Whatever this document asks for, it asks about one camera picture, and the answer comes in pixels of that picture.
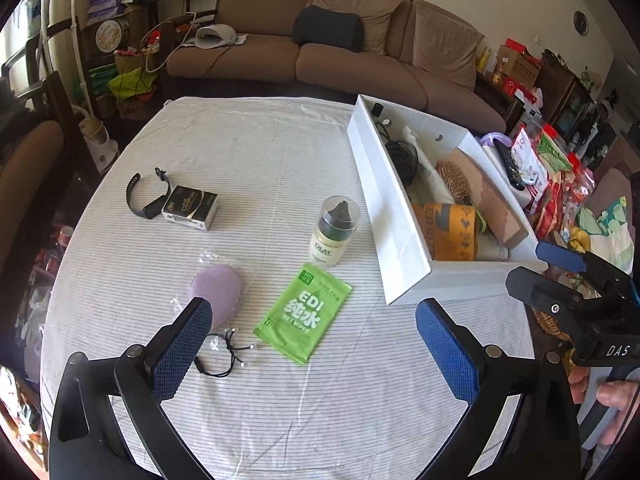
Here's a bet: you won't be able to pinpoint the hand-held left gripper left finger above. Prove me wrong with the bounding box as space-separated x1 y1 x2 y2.
47 296 213 480

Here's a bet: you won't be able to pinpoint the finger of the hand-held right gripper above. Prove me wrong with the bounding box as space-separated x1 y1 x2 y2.
505 266 591 328
535 241 601 281

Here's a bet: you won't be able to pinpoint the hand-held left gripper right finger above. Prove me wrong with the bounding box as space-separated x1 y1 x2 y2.
415 297 583 480

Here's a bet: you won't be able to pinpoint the purple soap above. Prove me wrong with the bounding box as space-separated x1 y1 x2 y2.
187 251 244 322

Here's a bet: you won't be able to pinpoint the orange towel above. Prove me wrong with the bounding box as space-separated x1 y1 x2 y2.
411 201 481 262

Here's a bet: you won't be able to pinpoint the white cardboard box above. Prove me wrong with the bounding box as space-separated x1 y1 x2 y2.
346 94 548 307

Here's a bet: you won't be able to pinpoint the striped tablecloth covered desktop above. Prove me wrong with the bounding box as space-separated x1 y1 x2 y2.
40 96 536 480

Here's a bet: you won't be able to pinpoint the person's right hand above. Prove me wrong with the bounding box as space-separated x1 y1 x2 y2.
567 365 640 445

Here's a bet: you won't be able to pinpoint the bunch of bananas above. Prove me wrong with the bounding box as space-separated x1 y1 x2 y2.
565 227 593 253

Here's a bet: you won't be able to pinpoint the wicker basket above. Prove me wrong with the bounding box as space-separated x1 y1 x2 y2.
530 305 571 341

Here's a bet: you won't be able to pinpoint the green floral cloth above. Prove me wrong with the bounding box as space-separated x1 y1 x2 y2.
575 195 640 281

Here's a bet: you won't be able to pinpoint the brown cardboard box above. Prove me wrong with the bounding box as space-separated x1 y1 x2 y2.
452 152 531 250

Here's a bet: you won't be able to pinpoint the red white snack bag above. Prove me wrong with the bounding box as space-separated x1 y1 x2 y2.
510 127 551 211

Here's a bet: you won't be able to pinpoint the green white snack bag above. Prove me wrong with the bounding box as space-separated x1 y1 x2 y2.
535 127 573 171

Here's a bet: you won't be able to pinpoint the black remote control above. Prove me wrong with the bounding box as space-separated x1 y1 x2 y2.
492 139 527 192

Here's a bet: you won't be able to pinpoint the green wet wipes pack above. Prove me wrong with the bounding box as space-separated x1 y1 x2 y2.
252 262 352 366

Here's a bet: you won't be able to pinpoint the wooden hairbrush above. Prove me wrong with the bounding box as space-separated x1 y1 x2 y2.
434 159 473 206

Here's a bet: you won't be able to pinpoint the small black box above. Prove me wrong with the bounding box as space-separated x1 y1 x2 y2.
161 186 220 232

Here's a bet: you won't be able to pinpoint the cream lotion bottle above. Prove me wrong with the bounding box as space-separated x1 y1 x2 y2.
307 195 362 268

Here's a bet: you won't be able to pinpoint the black fitness band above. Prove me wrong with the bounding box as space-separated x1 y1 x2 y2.
125 166 172 219

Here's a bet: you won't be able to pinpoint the dark wooden cabinet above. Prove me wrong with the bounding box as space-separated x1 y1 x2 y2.
535 50 598 133

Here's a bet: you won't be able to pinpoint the large brown carton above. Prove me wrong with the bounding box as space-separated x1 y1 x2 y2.
495 45 543 81

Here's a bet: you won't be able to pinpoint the white pole stand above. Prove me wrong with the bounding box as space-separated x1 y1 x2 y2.
37 0 121 171

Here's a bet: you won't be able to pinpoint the brown chair cushion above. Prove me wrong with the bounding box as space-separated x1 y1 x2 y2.
0 120 66 271

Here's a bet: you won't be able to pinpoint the tall beige cushion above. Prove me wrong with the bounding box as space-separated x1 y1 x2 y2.
411 0 486 91

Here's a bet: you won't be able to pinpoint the yellow green bag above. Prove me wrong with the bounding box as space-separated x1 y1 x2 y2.
107 67 158 103

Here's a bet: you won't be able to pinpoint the brown sofa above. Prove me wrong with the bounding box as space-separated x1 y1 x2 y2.
162 0 508 136

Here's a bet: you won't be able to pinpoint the white massager device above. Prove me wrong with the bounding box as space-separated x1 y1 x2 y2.
195 25 236 51

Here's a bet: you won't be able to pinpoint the wide beige cushion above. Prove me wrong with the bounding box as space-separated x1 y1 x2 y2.
305 0 405 56

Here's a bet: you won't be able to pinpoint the round biscuit tin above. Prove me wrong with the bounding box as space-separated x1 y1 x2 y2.
95 17 126 51

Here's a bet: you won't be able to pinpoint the black lumbar pillow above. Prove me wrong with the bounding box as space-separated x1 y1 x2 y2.
292 5 365 53

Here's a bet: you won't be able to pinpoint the stack of purple tissue packs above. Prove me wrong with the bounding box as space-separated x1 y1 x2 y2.
87 0 141 23

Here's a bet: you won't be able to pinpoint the black hair ties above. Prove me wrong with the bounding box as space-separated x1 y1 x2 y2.
194 327 260 378

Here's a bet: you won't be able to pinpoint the black cable bundle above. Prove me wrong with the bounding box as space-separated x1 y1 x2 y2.
385 139 420 186

